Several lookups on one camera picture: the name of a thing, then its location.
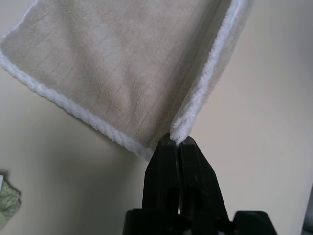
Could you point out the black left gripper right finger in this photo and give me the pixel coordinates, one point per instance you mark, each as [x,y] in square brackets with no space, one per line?
[195,181]

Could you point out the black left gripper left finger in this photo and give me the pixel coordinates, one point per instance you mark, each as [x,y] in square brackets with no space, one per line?
[161,176]

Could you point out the beige towel with white trim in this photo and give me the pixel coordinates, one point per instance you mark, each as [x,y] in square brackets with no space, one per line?
[110,61]

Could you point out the green folded towel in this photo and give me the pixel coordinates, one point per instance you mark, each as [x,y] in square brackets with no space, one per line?
[8,200]

